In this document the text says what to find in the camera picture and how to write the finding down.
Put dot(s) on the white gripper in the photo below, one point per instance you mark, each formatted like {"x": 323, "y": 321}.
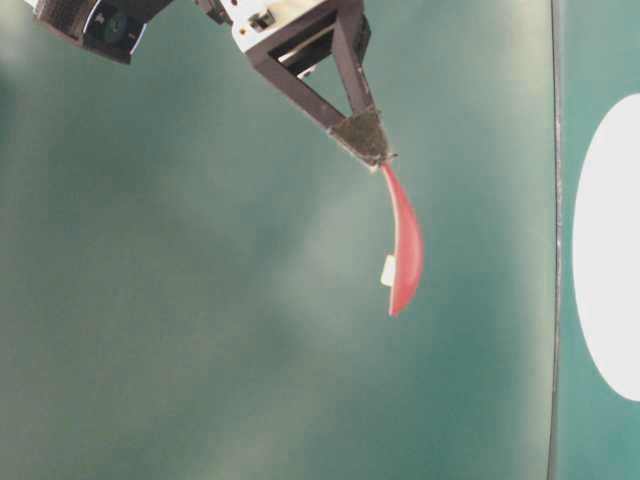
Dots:
{"x": 286, "y": 40}

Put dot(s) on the red plastic spoon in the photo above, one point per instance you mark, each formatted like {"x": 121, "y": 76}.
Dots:
{"x": 408, "y": 252}

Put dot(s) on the pale yellow hexagonal block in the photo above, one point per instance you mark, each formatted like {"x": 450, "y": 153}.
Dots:
{"x": 388, "y": 270}

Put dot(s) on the round white ceiling light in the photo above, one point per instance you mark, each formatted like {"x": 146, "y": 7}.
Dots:
{"x": 605, "y": 248}

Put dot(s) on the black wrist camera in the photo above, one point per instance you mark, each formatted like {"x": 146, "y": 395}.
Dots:
{"x": 112, "y": 29}

